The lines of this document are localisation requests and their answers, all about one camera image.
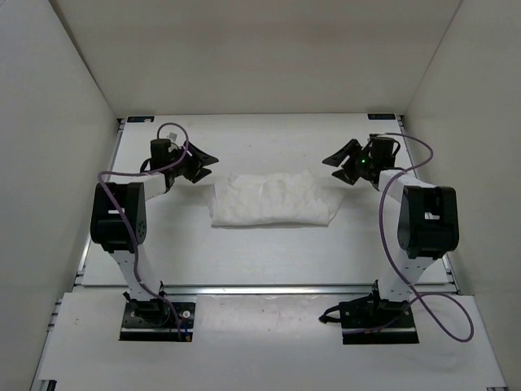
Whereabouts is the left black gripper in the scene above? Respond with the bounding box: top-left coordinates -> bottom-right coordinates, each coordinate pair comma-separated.
169,140 -> 219,184

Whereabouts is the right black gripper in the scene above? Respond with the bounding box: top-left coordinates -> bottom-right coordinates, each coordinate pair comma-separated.
322,140 -> 374,185

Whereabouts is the white pleated skirt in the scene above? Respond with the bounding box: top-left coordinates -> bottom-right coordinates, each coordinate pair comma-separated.
208,170 -> 345,227

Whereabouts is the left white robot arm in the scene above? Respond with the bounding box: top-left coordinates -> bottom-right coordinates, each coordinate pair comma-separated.
90,138 -> 219,325

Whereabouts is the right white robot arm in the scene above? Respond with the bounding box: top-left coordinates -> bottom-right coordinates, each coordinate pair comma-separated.
323,134 -> 459,327

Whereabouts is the right blue corner label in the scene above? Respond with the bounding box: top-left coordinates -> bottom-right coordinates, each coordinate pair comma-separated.
367,113 -> 396,121

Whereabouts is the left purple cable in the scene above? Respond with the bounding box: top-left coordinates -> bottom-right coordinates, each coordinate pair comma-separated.
98,123 -> 195,340

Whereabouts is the purple cable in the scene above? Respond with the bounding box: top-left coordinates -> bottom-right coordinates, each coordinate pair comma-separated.
370,132 -> 475,343
98,123 -> 195,340

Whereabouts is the aluminium front rail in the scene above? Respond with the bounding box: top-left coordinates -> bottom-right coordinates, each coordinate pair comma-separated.
72,283 -> 457,296

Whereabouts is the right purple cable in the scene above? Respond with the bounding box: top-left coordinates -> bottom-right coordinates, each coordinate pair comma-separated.
370,132 -> 475,343

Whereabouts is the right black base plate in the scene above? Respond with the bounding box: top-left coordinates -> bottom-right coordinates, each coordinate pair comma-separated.
318,297 -> 419,345

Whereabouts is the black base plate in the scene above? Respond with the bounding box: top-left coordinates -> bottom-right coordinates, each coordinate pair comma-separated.
318,297 -> 419,345
119,301 -> 196,343

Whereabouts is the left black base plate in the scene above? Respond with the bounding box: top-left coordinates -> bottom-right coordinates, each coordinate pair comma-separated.
119,301 -> 196,343

